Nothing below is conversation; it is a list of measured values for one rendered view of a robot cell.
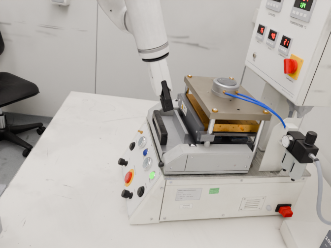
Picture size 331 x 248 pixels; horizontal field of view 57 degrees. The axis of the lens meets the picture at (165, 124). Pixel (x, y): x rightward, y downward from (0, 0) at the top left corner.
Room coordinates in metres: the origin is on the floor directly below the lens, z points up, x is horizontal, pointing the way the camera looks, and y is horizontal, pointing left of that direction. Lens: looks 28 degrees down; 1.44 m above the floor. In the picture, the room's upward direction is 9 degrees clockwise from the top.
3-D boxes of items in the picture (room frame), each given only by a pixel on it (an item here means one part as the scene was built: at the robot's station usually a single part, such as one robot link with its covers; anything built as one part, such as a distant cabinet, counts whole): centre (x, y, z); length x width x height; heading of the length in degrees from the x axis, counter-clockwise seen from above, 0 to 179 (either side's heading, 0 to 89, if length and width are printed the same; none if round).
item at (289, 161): (0.69, -0.34, 1.05); 0.15 x 0.05 x 0.15; 16
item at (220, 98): (0.86, -0.20, 1.08); 0.31 x 0.24 x 0.13; 16
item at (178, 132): (0.86, -0.12, 0.97); 0.30 x 0.22 x 0.08; 106
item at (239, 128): (0.86, -0.16, 1.07); 0.22 x 0.17 x 0.10; 16
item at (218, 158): (0.72, -0.13, 0.96); 0.26 x 0.05 x 0.07; 106
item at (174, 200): (0.85, -0.16, 0.84); 0.53 x 0.37 x 0.17; 106
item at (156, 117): (0.82, 0.02, 0.99); 0.15 x 0.02 x 0.04; 16
